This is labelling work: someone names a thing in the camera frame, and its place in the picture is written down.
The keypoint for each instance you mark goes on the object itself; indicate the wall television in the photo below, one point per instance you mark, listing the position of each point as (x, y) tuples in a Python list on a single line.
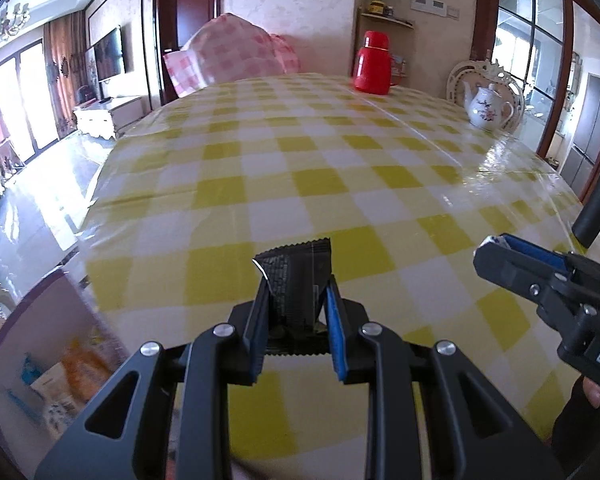
[(110, 55)]

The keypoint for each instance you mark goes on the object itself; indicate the grey fridge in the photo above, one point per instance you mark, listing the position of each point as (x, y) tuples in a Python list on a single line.
[(592, 125)]

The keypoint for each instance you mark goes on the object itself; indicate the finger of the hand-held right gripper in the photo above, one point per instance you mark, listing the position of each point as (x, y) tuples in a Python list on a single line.
[(540, 252), (520, 272)]

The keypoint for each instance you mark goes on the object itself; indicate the purple storage box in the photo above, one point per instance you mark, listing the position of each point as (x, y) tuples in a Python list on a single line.
[(45, 300)]

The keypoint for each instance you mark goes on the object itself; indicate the yellow checked tablecloth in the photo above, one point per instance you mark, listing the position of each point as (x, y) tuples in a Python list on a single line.
[(330, 160)]

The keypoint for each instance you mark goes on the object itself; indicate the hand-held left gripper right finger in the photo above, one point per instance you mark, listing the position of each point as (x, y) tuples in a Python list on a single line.
[(336, 335)]

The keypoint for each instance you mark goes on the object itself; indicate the balcony glass door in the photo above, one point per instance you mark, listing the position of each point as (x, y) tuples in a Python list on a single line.
[(22, 105)]

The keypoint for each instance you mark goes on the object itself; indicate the person's right hand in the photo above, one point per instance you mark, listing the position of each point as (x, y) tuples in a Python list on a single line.
[(594, 392)]

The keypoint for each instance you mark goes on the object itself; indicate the yellow jar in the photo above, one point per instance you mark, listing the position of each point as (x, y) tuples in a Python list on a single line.
[(377, 6)]

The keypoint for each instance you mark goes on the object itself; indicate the gold chandelier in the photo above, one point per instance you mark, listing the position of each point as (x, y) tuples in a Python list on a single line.
[(2, 25)]

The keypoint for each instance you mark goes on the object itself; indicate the pink checked cushion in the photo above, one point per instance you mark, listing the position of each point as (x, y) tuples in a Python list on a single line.
[(230, 55)]

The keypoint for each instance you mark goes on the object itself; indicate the dark wooden door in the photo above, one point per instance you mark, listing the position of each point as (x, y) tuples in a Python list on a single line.
[(190, 5)]

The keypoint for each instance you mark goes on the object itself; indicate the black snack packet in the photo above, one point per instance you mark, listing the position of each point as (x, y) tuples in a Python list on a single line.
[(292, 285)]

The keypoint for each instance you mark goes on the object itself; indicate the brown curtain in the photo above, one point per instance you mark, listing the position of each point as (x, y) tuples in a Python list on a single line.
[(65, 70)]

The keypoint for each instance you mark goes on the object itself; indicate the red thermos jug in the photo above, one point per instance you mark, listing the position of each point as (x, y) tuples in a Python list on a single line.
[(372, 65)]

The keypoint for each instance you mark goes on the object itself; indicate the wall switch panel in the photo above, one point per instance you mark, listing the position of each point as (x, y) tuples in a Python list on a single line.
[(435, 6)]

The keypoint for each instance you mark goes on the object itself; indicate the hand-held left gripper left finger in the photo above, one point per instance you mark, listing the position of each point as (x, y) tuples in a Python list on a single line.
[(256, 355)]

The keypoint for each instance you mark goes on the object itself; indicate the glass sliding door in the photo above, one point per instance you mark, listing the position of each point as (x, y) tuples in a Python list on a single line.
[(535, 35)]

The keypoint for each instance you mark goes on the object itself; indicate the white television cabinet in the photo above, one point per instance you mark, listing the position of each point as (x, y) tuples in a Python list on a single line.
[(107, 115)]

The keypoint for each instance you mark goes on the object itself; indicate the wooden corner wall shelf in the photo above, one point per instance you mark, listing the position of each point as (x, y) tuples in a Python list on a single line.
[(385, 19)]

